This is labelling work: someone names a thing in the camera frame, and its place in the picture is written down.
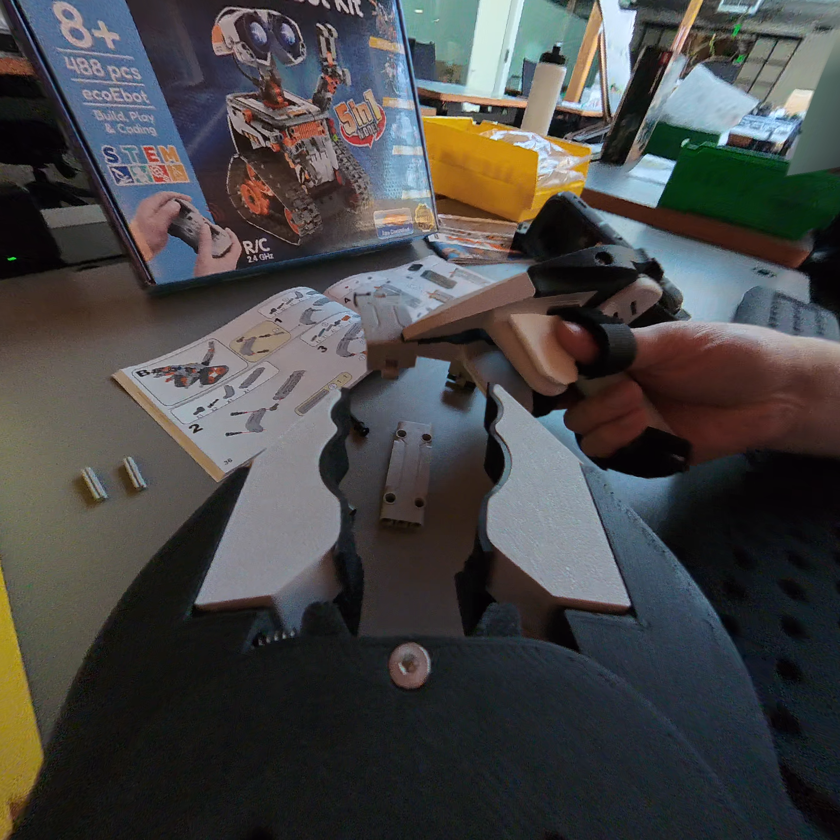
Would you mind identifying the clear plastic bags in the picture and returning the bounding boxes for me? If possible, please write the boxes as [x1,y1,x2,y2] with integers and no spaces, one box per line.
[476,121,592,191]

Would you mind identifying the person's right hand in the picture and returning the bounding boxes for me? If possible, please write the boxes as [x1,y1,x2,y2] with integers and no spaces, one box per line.
[558,319,840,462]

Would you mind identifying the blue toy robot kit box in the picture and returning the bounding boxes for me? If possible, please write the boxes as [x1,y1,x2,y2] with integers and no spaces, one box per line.
[10,0,439,293]

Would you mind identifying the black device with green light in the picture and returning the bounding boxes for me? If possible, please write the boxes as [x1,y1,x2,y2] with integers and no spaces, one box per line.
[0,177,129,280]

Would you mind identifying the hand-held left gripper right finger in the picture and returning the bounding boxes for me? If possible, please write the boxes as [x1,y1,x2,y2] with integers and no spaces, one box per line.
[456,384,633,636]

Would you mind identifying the colourful glossy leaflet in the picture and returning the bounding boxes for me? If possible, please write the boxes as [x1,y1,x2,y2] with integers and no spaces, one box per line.
[425,215,529,265]

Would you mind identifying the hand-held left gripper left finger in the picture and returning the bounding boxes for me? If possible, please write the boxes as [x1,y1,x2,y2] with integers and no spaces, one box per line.
[195,387,365,636]

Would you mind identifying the grey desk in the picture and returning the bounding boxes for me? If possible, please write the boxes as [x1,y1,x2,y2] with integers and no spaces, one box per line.
[0,217,815,749]

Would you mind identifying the yellow storage bin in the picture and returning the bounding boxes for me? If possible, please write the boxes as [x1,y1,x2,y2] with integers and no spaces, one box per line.
[0,561,43,811]

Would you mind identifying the yellow bin with plastic bags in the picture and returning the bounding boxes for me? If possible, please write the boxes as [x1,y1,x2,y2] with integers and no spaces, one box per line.
[422,117,593,223]

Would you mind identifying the white water bottle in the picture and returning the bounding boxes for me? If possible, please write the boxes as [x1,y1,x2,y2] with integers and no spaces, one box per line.
[521,42,568,135]

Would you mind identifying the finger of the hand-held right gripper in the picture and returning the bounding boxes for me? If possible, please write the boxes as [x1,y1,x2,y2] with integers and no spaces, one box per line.
[400,271,538,345]
[412,331,536,398]

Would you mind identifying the black perforated wrist rest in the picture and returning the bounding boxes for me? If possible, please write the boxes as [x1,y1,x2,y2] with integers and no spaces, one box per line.
[630,285,840,840]

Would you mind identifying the white instruction booklet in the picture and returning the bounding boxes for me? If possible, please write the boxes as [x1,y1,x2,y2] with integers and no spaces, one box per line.
[112,255,500,483]

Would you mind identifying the green storage bin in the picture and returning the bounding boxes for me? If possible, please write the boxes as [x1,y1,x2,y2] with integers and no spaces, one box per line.
[646,121,840,240]

